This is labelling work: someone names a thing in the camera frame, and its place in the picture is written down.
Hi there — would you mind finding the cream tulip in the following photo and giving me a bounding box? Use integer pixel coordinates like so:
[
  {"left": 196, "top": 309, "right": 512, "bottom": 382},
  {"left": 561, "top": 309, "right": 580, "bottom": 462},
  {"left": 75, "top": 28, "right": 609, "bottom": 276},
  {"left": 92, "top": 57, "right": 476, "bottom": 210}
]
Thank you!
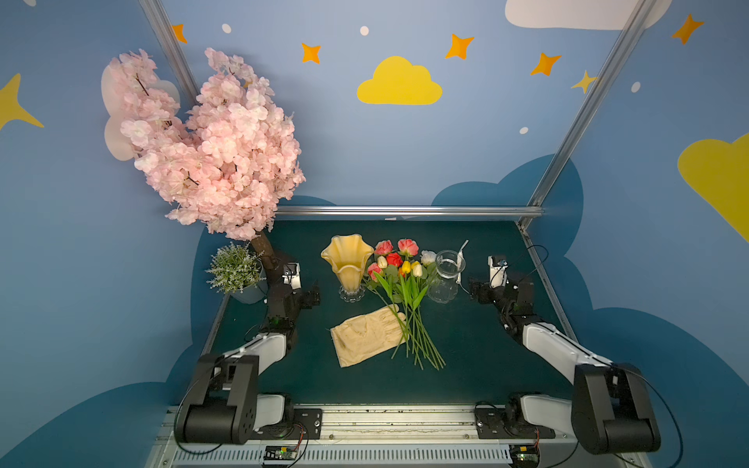
[{"left": 412, "top": 261, "right": 423, "bottom": 278}]

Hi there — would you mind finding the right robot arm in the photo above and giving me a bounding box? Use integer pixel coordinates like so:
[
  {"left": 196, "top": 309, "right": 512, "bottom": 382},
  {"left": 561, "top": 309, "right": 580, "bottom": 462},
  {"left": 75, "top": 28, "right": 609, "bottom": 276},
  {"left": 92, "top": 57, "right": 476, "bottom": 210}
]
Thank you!
[{"left": 469, "top": 280, "right": 661, "bottom": 454}]

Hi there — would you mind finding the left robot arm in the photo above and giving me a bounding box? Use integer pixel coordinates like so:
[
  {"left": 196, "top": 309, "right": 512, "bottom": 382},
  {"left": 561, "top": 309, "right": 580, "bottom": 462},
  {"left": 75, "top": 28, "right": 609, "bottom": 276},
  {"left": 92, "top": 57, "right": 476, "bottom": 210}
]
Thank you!
[{"left": 173, "top": 283, "right": 321, "bottom": 447}]

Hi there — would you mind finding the dark metal tree base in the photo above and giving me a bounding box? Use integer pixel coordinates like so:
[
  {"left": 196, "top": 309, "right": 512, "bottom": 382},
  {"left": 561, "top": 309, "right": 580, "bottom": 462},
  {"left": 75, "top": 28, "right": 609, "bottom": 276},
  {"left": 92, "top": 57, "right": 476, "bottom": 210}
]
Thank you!
[{"left": 250, "top": 232, "right": 296, "bottom": 285}]

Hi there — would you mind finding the small green potted plant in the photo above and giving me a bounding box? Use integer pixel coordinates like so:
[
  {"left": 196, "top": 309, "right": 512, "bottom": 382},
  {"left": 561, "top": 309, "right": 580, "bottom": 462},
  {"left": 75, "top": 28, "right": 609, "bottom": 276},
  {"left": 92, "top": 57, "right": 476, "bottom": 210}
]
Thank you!
[{"left": 207, "top": 244, "right": 268, "bottom": 304}]

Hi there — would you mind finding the clear glass ribbon vase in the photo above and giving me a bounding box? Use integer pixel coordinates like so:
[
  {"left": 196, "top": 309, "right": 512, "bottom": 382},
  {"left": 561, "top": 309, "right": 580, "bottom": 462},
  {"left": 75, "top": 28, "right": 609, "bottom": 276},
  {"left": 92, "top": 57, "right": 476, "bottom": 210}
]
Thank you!
[{"left": 427, "top": 241, "right": 468, "bottom": 304}]

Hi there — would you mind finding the beige work glove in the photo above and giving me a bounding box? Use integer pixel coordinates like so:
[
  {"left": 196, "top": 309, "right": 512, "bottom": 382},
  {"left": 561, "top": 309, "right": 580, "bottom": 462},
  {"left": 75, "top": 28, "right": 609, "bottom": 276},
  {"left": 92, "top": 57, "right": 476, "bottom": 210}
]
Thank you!
[{"left": 331, "top": 304, "right": 406, "bottom": 368}]

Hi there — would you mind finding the yellow fluted glass vase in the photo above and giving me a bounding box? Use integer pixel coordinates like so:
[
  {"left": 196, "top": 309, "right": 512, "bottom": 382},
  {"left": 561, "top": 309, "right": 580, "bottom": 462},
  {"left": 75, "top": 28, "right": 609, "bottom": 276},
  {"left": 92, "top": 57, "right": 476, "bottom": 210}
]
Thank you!
[{"left": 321, "top": 234, "right": 374, "bottom": 303}]

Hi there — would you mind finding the pink rose back left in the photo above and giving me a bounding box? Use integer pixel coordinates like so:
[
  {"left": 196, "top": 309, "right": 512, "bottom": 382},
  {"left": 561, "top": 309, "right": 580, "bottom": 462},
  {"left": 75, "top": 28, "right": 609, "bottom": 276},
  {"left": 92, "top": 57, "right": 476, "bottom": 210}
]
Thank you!
[{"left": 374, "top": 240, "right": 394, "bottom": 257}]

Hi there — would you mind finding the red rose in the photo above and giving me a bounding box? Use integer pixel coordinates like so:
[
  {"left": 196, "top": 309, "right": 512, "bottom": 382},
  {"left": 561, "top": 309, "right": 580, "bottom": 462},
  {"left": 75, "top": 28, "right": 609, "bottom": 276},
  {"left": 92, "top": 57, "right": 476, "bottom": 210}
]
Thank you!
[{"left": 386, "top": 253, "right": 404, "bottom": 268}]

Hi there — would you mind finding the left green circuit board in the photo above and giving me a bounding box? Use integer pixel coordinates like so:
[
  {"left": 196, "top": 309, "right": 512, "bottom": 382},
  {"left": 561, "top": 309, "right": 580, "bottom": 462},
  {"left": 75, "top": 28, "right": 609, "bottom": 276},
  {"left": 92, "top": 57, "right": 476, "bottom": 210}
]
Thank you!
[{"left": 263, "top": 446, "right": 298, "bottom": 462}]

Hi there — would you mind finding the green circuit board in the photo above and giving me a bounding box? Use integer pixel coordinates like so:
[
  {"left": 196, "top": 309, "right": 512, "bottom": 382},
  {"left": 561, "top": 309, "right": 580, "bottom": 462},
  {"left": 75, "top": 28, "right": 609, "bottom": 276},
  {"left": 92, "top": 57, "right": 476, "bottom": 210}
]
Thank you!
[
  {"left": 509, "top": 445, "right": 540, "bottom": 468},
  {"left": 263, "top": 446, "right": 298, "bottom": 462}
]

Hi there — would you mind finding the pink cherry blossom tree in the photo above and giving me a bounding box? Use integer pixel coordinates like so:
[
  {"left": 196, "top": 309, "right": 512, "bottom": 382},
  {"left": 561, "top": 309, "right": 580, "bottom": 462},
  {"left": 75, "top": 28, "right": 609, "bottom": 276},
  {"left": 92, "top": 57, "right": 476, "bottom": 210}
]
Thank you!
[{"left": 109, "top": 48, "right": 305, "bottom": 241}]

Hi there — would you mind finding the right green circuit board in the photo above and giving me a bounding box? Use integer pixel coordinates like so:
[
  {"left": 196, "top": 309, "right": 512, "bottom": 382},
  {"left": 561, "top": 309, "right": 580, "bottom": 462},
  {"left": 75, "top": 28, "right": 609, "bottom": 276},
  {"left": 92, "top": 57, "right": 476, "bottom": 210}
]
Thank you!
[{"left": 509, "top": 445, "right": 540, "bottom": 468}]

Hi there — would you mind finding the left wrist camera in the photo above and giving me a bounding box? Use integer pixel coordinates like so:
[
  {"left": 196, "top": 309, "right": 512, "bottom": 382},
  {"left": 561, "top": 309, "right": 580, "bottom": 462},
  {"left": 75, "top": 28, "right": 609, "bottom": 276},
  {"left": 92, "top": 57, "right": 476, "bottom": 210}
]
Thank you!
[{"left": 282, "top": 262, "right": 302, "bottom": 291}]

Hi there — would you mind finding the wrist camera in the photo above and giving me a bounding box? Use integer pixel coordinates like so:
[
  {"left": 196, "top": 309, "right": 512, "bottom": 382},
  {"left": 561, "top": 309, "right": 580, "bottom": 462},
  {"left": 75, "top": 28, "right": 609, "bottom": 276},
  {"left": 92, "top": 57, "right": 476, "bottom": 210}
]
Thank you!
[
  {"left": 282, "top": 262, "right": 302, "bottom": 291},
  {"left": 488, "top": 255, "right": 509, "bottom": 289}
]

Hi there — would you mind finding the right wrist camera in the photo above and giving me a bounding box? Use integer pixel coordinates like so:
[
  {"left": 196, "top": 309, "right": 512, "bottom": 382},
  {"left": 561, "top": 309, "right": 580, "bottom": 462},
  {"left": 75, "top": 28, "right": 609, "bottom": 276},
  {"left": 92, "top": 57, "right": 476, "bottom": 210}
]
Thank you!
[{"left": 488, "top": 255, "right": 509, "bottom": 289}]

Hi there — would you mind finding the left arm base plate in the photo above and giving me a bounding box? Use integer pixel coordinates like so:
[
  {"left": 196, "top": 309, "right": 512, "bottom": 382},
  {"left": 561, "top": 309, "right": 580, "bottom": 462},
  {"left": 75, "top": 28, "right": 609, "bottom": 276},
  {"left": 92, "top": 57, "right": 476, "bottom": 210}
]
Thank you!
[{"left": 251, "top": 408, "right": 324, "bottom": 440}]

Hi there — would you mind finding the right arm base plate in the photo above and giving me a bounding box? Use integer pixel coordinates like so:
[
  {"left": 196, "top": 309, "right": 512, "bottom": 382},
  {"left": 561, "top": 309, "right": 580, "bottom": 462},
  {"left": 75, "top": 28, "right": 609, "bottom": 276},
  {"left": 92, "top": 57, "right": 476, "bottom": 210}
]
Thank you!
[{"left": 473, "top": 402, "right": 556, "bottom": 441}]

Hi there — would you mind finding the aluminium mounting rail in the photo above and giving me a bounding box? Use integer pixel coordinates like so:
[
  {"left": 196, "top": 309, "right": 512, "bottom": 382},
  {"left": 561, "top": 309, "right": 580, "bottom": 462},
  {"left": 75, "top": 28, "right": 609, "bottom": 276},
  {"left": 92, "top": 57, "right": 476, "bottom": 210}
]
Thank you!
[{"left": 146, "top": 404, "right": 651, "bottom": 467}]

